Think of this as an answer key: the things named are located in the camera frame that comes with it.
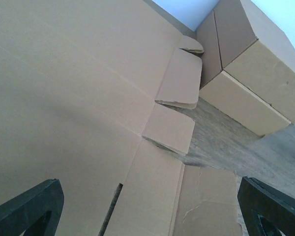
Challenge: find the large cardboard box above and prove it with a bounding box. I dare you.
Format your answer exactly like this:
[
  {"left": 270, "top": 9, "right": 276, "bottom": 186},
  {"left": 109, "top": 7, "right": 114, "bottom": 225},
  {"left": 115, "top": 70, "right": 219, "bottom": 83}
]
[
  {"left": 196, "top": 0, "right": 295, "bottom": 123},
  {"left": 0, "top": 0, "right": 242, "bottom": 236}
]

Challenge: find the lower folded cardboard box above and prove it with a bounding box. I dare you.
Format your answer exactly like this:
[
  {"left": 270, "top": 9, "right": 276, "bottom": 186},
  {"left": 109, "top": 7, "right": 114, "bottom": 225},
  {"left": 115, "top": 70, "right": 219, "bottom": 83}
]
[{"left": 199, "top": 71, "right": 291, "bottom": 137}]

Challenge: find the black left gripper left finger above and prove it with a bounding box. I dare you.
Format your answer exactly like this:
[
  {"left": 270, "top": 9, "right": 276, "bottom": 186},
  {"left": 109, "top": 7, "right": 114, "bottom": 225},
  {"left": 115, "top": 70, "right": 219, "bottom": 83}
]
[{"left": 0, "top": 179, "right": 64, "bottom": 236}]

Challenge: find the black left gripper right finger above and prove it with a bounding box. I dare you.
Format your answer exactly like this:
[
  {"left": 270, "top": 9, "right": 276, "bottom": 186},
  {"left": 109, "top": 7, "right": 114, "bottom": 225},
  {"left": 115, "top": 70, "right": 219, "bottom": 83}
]
[{"left": 237, "top": 177, "right": 295, "bottom": 236}]

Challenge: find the large folded cardboard box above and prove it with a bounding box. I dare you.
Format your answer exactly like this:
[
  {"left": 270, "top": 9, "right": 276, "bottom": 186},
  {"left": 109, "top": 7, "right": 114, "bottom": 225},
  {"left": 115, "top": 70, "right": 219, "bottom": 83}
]
[{"left": 196, "top": 0, "right": 295, "bottom": 123}]

